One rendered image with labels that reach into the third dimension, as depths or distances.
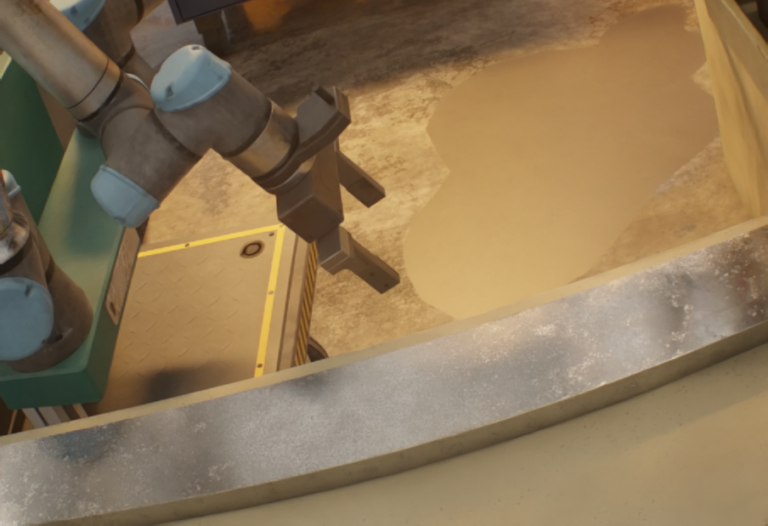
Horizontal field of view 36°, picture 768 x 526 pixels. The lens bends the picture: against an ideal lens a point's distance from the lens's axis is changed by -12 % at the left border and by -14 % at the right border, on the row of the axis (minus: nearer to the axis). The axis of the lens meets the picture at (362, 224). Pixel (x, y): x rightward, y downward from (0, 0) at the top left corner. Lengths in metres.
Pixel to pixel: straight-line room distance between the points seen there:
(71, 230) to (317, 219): 0.49
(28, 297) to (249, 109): 0.30
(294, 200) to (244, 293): 0.71
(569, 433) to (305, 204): 0.40
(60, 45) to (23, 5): 0.07
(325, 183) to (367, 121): 1.56
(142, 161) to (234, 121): 0.10
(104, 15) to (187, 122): 0.58
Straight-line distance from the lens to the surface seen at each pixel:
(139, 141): 1.32
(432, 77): 3.01
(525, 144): 2.71
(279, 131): 1.34
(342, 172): 1.49
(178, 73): 1.29
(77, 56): 1.38
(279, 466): 1.15
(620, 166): 2.59
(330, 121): 1.33
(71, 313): 1.53
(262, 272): 2.07
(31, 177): 1.81
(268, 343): 1.94
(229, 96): 1.30
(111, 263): 1.64
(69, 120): 2.54
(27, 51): 1.37
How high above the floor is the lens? 1.53
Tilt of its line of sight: 36 degrees down
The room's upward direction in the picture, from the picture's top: 21 degrees counter-clockwise
